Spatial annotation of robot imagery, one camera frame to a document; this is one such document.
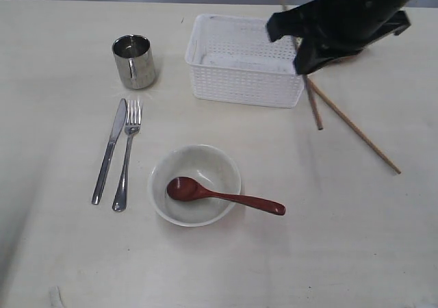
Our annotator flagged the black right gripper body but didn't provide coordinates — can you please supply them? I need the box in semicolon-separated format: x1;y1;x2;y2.
266;0;411;75

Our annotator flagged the wooden chopstick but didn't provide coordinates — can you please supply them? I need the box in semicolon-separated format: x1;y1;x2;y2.
279;0;323;131
309;80;402;175

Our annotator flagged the white perforated plastic basket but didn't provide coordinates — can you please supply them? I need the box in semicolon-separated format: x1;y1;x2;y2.
185;14;304;108

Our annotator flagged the white ceramic bowl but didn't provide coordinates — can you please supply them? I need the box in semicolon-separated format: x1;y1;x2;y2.
147;144;242;227

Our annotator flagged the stainless steel mug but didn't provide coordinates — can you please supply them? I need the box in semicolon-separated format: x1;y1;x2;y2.
112;34;156;90

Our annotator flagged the silver metal fork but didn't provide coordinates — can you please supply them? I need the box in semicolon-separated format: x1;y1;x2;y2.
112;99;142;212

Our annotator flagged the dark wooden spoon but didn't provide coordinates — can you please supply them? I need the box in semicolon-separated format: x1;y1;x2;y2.
166;177;286;216

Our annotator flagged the silver metal knife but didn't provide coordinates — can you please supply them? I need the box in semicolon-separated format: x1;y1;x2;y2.
91;99;127;205

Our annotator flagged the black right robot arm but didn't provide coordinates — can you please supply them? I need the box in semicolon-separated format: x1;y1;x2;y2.
266;0;411;75

